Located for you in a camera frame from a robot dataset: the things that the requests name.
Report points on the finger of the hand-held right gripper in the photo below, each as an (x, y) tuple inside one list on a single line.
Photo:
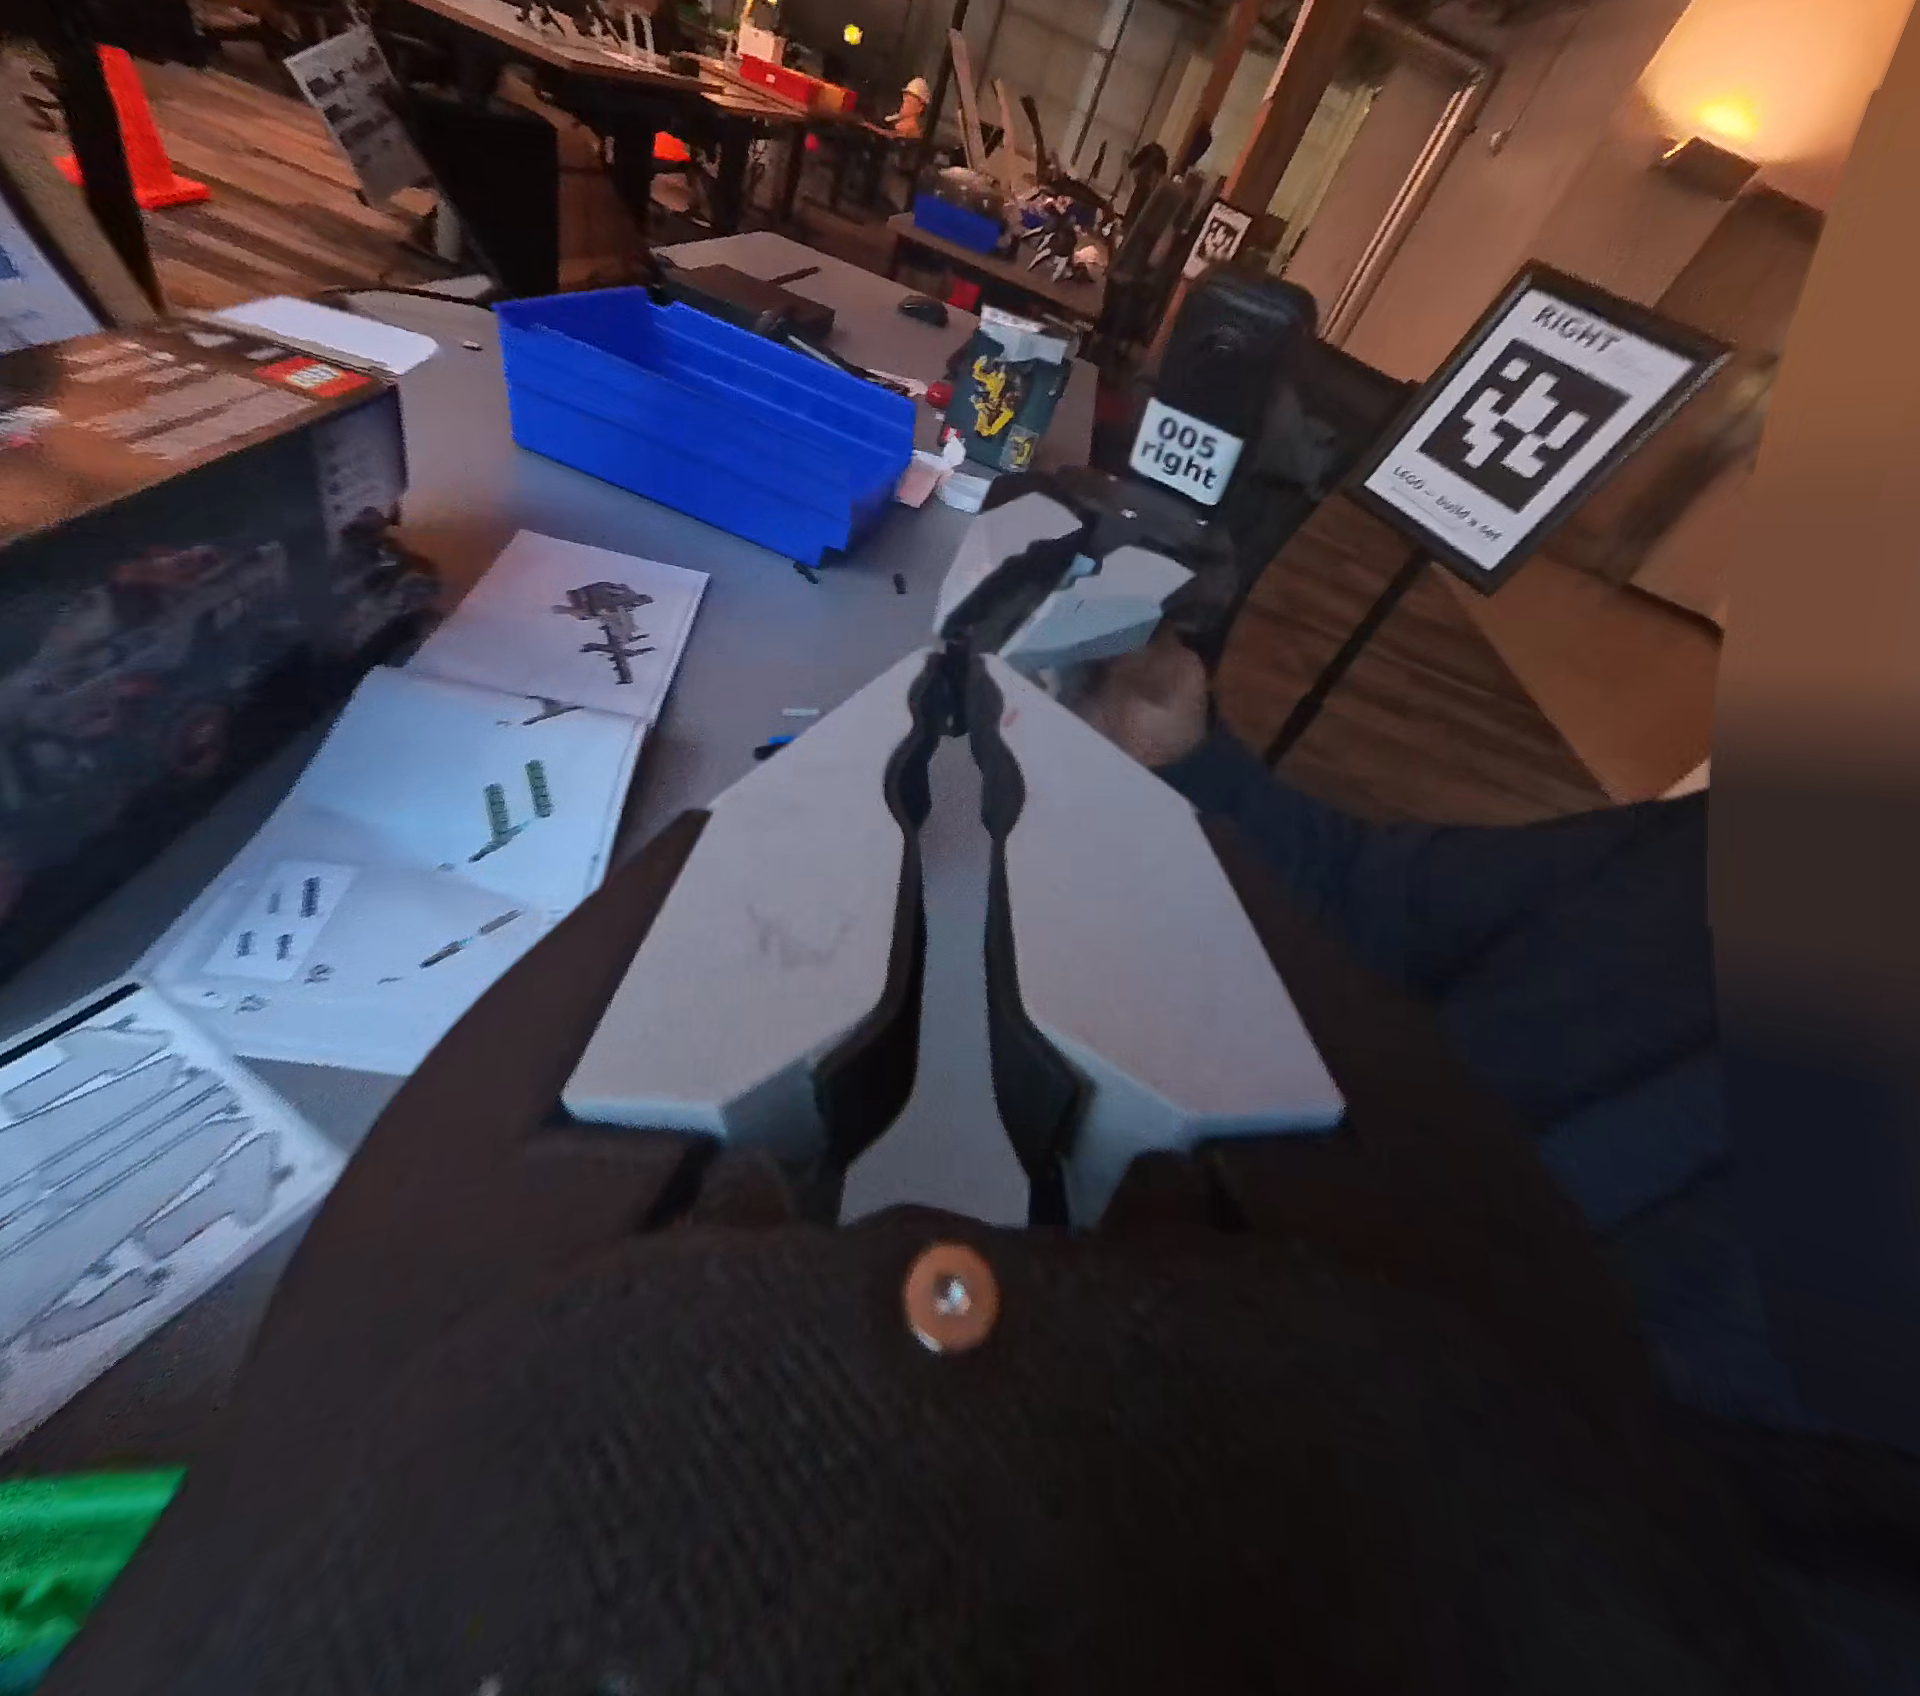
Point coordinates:
[(1103, 608), (998, 549)]

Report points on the small printed tag sign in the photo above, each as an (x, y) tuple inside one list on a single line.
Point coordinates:
[(1218, 245)]

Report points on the small printed carton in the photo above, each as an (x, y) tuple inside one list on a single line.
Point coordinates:
[(998, 398)]

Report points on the white sticker sheet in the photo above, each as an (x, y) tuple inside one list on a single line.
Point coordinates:
[(120, 1170)]

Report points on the white paper sheet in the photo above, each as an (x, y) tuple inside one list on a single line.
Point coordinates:
[(331, 331)]

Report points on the green plastic bin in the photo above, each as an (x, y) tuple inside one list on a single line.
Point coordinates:
[(69, 1547)]

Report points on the black lego set box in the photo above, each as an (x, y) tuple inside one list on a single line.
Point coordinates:
[(164, 556)]

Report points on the small blue storage bin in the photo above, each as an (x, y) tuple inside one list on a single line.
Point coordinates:
[(956, 222)]

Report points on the wall lamp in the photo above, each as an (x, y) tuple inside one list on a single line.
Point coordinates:
[(1710, 158)]

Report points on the flat black device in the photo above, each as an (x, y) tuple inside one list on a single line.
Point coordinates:
[(751, 295)]

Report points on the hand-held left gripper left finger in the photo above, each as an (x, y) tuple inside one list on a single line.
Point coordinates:
[(751, 960)]

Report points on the person's right forearm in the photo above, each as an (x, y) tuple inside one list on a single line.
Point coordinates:
[(1424, 917)]

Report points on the orange traffic cone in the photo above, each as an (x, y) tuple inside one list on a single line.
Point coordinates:
[(134, 136)]

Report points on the person's right hand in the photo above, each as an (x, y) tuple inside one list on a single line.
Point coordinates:
[(1154, 706)]

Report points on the blue plastic bin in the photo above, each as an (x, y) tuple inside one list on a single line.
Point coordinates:
[(675, 407)]

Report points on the framed tag sign on stand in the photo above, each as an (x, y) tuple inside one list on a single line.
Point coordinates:
[(1530, 421)]

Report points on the black computer mouse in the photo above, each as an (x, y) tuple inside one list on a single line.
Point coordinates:
[(922, 308)]

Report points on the red box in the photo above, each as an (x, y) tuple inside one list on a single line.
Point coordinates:
[(795, 84)]

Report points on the open instruction booklet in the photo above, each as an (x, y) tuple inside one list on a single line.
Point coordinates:
[(450, 767)]

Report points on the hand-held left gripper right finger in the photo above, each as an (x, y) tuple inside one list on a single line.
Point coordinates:
[(1154, 977)]

